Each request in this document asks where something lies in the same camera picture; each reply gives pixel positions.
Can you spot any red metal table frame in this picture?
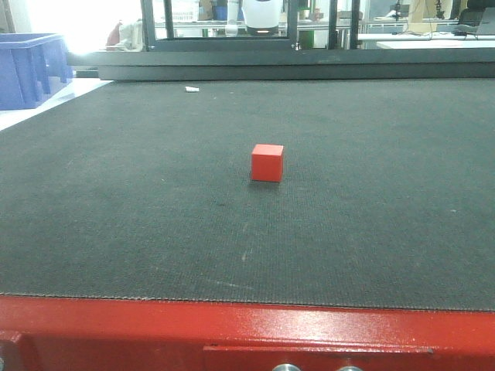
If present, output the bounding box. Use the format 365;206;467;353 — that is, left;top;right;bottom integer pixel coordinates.
1;295;494;370

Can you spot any red magnetic cube block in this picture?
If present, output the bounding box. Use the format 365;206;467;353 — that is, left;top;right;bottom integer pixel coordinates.
251;144;284;182

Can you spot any black metal frame rack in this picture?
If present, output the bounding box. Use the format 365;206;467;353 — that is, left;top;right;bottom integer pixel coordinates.
140;1;362;54

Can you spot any black fabric table mat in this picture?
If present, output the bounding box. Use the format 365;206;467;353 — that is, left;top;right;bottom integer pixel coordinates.
1;79;494;311

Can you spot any blue plastic crate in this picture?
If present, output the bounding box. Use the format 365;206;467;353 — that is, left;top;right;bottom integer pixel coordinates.
1;33;73;111

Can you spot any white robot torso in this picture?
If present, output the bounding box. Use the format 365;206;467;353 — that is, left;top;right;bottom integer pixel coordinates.
224;0;283;37

